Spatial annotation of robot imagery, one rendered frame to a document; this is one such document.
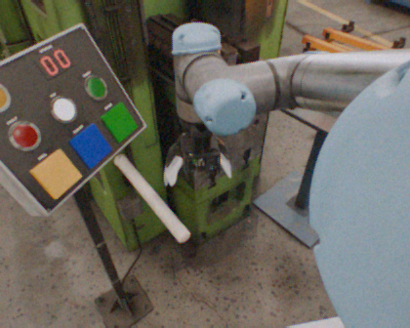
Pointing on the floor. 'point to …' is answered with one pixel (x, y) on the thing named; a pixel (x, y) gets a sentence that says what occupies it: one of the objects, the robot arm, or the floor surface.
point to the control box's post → (99, 240)
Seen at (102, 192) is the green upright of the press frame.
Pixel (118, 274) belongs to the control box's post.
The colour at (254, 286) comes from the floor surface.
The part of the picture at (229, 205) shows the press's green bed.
